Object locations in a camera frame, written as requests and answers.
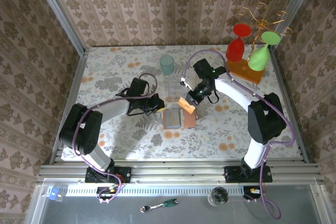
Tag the pink leather card holder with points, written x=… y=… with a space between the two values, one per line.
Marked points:
x=189 y=120

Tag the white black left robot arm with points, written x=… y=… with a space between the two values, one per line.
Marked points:
x=113 y=110

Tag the clear acrylic tray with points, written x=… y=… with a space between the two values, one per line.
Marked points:
x=173 y=90

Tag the teal plastic cup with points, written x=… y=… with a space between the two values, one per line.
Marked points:
x=166 y=65

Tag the floral table cover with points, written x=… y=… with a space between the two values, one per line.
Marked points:
x=126 y=140

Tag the gold glass rack orange base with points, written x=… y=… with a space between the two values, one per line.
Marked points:
x=244 y=73

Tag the red plastic wine glass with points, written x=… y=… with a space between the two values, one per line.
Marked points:
x=235 y=49

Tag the green plastic wine glass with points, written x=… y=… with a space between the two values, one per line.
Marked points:
x=260 y=58

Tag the black connector board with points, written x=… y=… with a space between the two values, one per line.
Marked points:
x=252 y=192
x=105 y=192

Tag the clear glass jar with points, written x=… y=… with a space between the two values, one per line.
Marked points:
x=218 y=196

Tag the grey metal shelf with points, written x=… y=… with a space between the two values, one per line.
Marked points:
x=105 y=213

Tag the small blue white box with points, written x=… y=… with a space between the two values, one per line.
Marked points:
x=54 y=194

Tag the aluminium frame cross rail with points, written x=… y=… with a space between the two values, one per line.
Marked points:
x=178 y=171

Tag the aluminium frame side rail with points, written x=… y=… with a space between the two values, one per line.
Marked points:
x=77 y=75
x=287 y=95

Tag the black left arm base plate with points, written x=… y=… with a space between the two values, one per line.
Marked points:
x=123 y=174

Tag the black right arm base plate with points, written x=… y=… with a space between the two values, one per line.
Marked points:
x=232 y=174

